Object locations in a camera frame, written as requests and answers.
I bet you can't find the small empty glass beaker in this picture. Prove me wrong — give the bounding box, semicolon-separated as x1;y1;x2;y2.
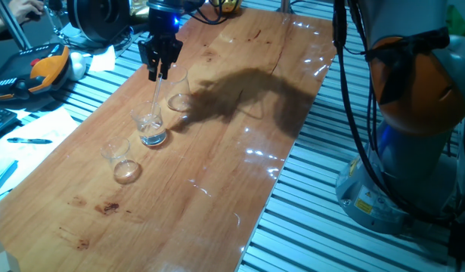
100;136;143;185

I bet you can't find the orange black teach pendant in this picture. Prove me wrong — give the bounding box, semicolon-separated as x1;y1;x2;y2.
0;42;73;102

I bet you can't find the crumpled white tissue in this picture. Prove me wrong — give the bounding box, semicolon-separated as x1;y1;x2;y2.
88;45;116;73

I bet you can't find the large glass beaker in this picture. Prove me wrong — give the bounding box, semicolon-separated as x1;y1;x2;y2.
163;64;194;113

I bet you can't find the clear glass stirring rod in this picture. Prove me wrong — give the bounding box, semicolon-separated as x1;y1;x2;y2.
147;73;164;129

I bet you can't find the medium glass beaker with water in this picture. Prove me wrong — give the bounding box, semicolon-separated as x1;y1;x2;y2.
130;100;168;147

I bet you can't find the large white paper sheet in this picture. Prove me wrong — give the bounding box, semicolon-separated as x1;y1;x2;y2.
0;107;80;201

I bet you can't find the glossy wooden board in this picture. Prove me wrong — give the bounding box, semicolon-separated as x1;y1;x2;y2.
0;2;337;272

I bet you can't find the black filament spool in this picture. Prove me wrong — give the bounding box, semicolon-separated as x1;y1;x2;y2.
67;0;132;43

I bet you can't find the dark pen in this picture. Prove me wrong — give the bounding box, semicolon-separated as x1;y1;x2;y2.
6;137;53;145

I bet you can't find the person's bare hand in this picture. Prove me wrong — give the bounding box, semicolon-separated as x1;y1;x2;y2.
8;0;45;24

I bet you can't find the green cloth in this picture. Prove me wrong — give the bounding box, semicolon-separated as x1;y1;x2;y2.
445;4;465;41

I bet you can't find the white rounded object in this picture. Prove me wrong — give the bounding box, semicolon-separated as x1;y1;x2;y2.
68;51;88;82

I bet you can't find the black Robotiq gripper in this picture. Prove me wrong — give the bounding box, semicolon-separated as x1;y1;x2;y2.
138;9;184;82

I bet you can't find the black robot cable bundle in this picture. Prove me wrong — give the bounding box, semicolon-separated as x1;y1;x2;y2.
184;0;465;227

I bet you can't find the grey slanted metal bar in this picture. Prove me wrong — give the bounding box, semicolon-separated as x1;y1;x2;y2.
0;0;32;50

